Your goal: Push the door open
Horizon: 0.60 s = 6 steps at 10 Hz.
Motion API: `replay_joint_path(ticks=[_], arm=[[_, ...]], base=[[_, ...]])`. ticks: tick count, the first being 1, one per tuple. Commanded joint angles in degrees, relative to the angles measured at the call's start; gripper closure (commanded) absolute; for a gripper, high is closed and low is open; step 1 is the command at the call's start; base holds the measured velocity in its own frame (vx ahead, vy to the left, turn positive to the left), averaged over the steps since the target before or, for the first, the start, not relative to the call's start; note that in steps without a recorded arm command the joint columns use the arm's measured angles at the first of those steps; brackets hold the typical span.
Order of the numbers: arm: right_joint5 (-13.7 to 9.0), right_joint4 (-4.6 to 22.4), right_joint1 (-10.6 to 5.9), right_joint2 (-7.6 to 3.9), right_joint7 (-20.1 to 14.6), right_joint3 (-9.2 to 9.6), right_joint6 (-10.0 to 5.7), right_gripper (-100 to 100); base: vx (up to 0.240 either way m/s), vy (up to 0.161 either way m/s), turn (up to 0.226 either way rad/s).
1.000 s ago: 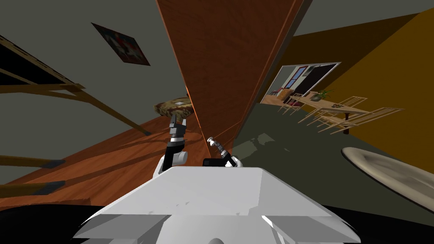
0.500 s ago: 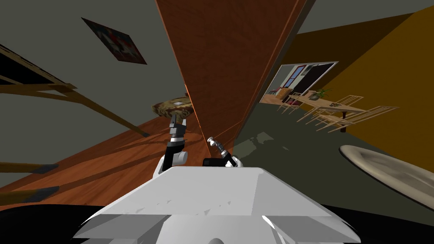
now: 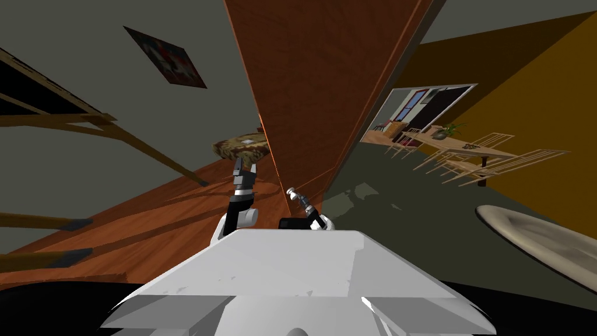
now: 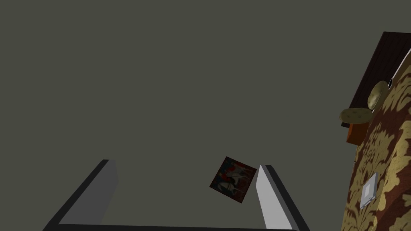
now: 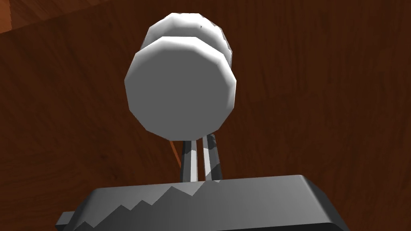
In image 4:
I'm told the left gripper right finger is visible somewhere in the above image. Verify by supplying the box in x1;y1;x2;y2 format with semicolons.
255;164;311;231

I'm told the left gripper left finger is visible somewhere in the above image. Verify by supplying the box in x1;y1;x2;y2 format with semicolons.
43;158;119;231

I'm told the round brass door knob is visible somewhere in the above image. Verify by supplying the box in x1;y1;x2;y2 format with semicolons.
339;80;390;125

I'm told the dark framed wall picture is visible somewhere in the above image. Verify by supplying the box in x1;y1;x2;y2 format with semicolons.
209;156;257;204

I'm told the grey wall switch plate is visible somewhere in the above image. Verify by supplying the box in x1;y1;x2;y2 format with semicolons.
359;172;379;210

